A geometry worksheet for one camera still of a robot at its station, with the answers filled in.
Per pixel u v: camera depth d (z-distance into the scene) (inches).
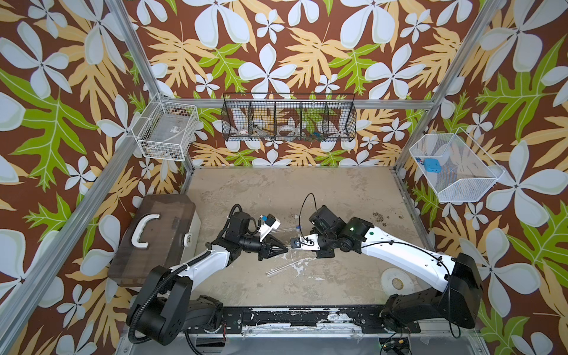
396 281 32.4
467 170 30.3
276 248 29.3
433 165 33.9
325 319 29.5
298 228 37.8
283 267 33.9
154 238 31.5
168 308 16.3
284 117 38.6
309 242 26.1
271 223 28.2
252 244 28.3
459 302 15.4
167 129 33.9
